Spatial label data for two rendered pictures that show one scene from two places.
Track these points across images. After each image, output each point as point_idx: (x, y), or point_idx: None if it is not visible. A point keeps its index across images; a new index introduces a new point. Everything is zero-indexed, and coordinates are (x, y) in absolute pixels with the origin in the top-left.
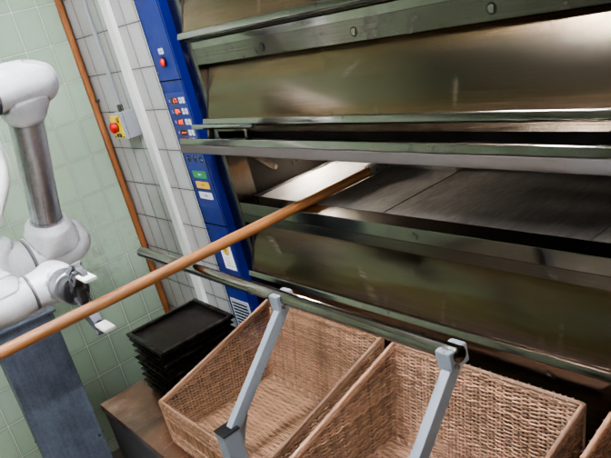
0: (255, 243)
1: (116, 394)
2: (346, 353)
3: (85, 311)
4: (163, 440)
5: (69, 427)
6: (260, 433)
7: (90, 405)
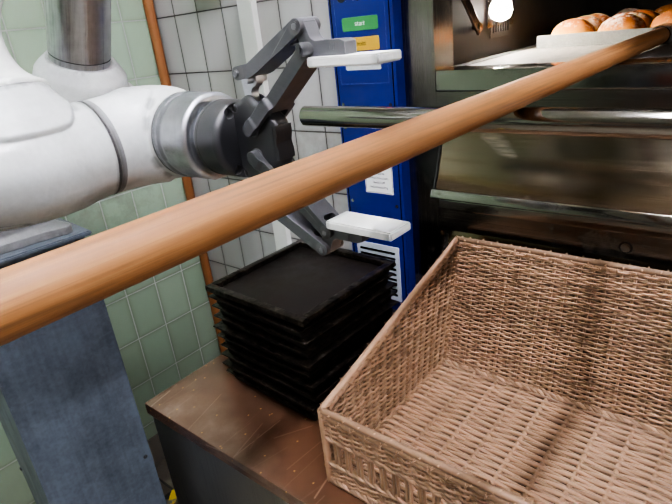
0: (446, 145)
1: (171, 387)
2: (666, 326)
3: (370, 156)
4: (303, 477)
5: (97, 447)
6: (503, 465)
7: (135, 407)
